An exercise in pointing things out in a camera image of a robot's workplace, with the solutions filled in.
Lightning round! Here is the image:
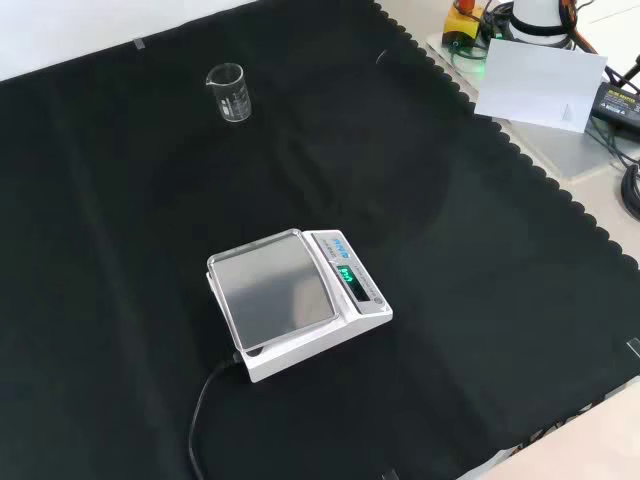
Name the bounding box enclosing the pale white board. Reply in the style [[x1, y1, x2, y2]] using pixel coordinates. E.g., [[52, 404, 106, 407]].
[[473, 37, 609, 134]]

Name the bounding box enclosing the clear glass beaker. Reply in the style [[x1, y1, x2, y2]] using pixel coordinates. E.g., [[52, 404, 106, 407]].
[[205, 62, 252, 125]]

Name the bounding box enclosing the black bench cloth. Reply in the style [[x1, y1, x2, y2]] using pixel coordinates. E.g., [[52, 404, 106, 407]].
[[0, 0, 640, 480]]

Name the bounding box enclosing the black balance power cable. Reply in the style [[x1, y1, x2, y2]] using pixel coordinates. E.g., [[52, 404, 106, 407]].
[[187, 351, 242, 480]]

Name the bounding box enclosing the black power adapter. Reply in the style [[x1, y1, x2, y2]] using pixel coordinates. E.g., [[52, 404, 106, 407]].
[[591, 82, 640, 132]]

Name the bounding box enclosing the yellow stop button box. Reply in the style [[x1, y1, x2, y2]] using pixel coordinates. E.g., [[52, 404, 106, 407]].
[[441, 0, 485, 45]]

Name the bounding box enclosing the green cable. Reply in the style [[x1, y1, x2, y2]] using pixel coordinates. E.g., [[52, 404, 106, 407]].
[[448, 38, 489, 76]]

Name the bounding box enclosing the grey metal base plate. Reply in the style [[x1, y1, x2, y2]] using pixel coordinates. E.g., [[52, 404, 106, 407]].
[[425, 30, 640, 180]]

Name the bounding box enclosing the white electronic balance steel pan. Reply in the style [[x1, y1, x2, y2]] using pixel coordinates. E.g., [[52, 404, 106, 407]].
[[205, 227, 394, 385]]

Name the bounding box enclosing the black coiled cable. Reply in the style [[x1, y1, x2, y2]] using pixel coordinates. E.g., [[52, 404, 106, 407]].
[[620, 164, 640, 221]]

